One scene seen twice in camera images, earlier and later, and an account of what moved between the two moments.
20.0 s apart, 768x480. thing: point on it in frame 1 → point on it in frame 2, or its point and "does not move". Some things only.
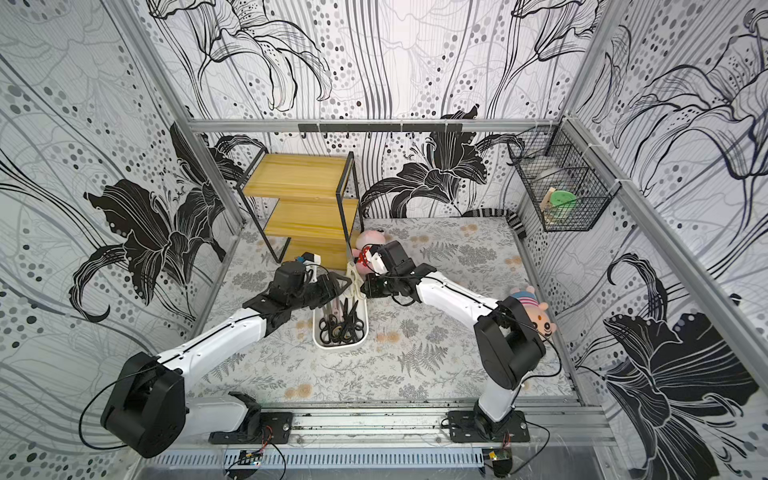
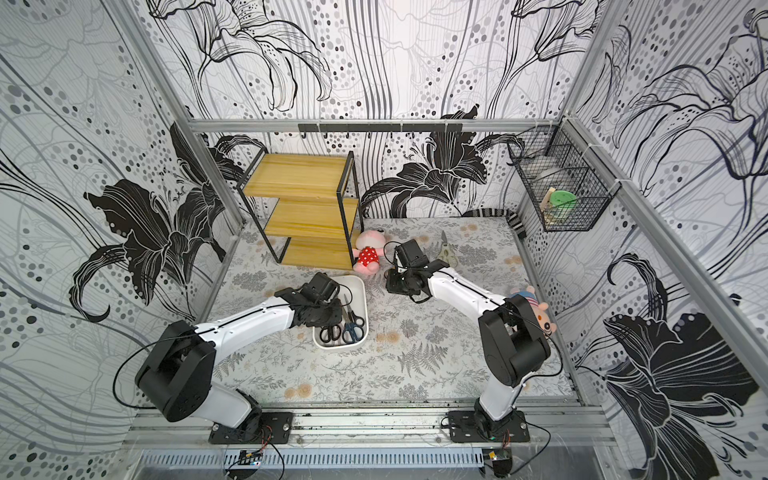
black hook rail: x=378 y=127 does not move
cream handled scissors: x=353 y=286 → x=447 y=253
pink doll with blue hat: x=535 y=309 does not move
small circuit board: x=250 y=458 does not move
